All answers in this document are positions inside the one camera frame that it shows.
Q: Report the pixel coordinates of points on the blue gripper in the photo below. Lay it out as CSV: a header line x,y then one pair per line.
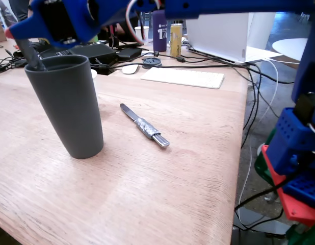
x,y
46,24

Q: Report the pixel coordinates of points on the black headphones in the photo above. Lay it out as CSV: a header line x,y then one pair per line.
x,y
40,47

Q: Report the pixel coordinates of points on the black dock box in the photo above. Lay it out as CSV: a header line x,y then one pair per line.
x,y
96,52

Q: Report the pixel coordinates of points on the white paper cup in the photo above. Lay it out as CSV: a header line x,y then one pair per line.
x,y
143,33
94,76

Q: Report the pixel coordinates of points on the black bottle pink logo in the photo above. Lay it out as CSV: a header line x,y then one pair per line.
x,y
113,38

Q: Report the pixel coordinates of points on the gray tall cup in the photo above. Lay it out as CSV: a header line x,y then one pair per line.
x,y
71,107

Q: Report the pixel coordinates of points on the person in black clothes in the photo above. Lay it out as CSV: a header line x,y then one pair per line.
x,y
127,33

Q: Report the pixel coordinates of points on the black flat box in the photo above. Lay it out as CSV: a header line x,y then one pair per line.
x,y
129,53

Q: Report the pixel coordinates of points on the white computer mouse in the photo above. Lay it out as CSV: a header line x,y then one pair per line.
x,y
130,69

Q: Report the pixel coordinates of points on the round black lid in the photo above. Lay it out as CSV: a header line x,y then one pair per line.
x,y
151,62

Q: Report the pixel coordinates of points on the purple bottle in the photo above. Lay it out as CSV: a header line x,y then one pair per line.
x,y
160,33

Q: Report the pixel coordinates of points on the yellow drink can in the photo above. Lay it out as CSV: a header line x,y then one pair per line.
x,y
176,38

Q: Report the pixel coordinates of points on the white keyboard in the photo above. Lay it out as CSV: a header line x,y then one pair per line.
x,y
183,77

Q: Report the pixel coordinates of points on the white laptop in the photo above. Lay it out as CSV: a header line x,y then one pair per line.
x,y
218,35

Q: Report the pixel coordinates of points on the white paper sheet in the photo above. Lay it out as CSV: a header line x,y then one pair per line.
x,y
262,53

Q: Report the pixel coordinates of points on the white round table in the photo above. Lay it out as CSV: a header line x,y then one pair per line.
x,y
290,47

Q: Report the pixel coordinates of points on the green table clamp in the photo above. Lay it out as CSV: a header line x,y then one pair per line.
x,y
305,237
260,168

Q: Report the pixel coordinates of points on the gray table foot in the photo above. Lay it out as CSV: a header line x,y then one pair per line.
x,y
249,217

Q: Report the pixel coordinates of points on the red robot base plate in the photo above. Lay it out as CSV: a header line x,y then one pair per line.
x,y
300,213

